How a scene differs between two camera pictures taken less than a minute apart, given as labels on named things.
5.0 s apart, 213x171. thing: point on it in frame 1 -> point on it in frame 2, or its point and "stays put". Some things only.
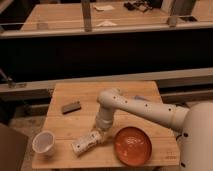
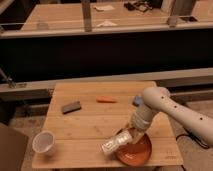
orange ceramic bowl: [132, 146] stays put
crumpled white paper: [106, 23] stays put
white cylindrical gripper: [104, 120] -> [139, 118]
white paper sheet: [103, 7] stays put
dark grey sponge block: [72, 107] stays put
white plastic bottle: [87, 141] -> [110, 145]
